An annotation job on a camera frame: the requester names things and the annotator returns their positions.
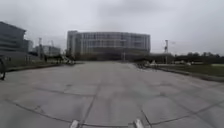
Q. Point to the large wide grey building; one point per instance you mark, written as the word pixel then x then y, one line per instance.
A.
pixel 110 43

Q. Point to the grey concrete slab pavement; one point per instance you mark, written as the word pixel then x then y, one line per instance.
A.
pixel 110 93

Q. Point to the pole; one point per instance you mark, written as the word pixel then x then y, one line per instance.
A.
pixel 166 50

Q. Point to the robot's own part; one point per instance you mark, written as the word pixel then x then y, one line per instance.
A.
pixel 74 124
pixel 138 123

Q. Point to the grass strip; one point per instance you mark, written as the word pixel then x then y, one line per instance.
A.
pixel 200 69
pixel 26 63

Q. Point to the row of trees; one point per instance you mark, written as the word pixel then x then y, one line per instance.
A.
pixel 200 58

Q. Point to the dark glass-fronted building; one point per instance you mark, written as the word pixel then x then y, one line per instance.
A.
pixel 11 38

